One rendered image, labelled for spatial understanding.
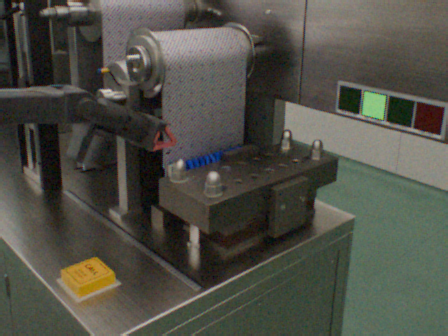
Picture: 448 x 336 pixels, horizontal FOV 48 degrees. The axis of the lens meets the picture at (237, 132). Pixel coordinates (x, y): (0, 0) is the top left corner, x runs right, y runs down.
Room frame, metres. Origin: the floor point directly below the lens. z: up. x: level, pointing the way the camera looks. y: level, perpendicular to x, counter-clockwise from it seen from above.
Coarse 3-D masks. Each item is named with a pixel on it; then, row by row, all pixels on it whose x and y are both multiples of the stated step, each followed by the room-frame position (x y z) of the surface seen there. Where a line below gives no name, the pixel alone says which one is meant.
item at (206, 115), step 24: (168, 96) 1.01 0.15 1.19; (192, 96) 1.05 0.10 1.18; (216, 96) 1.10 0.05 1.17; (240, 96) 1.15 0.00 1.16; (168, 120) 1.01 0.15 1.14; (192, 120) 1.05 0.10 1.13; (216, 120) 1.10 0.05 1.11; (240, 120) 1.15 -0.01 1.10; (192, 144) 1.05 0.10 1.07; (216, 144) 1.10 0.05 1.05; (240, 144) 1.16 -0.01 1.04
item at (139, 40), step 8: (136, 40) 1.05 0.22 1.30; (144, 40) 1.03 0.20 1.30; (152, 48) 1.01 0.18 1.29; (152, 56) 1.01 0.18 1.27; (248, 56) 1.17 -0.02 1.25; (152, 64) 1.01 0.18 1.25; (152, 72) 1.01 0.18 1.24; (152, 80) 1.01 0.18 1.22; (144, 88) 1.03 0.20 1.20; (152, 88) 1.02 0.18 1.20
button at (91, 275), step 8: (80, 264) 0.79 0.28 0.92; (88, 264) 0.79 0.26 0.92; (96, 264) 0.79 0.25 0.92; (104, 264) 0.79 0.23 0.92; (64, 272) 0.76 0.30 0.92; (72, 272) 0.76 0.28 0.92; (80, 272) 0.76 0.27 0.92; (88, 272) 0.76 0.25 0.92; (96, 272) 0.76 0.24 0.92; (104, 272) 0.77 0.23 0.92; (112, 272) 0.77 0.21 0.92; (64, 280) 0.76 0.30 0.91; (72, 280) 0.74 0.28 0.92; (80, 280) 0.74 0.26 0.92; (88, 280) 0.74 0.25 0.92; (96, 280) 0.74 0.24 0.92; (104, 280) 0.75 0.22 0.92; (112, 280) 0.76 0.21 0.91; (72, 288) 0.74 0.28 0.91; (80, 288) 0.72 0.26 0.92; (88, 288) 0.73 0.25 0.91; (96, 288) 0.74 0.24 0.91; (80, 296) 0.72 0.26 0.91
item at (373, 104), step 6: (366, 96) 1.02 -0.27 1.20; (372, 96) 1.01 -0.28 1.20; (378, 96) 1.00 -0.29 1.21; (384, 96) 0.99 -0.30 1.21; (366, 102) 1.02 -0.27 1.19; (372, 102) 1.01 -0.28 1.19; (378, 102) 1.00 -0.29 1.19; (384, 102) 0.99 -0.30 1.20; (366, 108) 1.02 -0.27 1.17; (372, 108) 1.01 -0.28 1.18; (378, 108) 1.00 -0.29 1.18; (384, 108) 0.99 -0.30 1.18; (366, 114) 1.02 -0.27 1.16; (372, 114) 1.01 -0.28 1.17; (378, 114) 1.00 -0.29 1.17
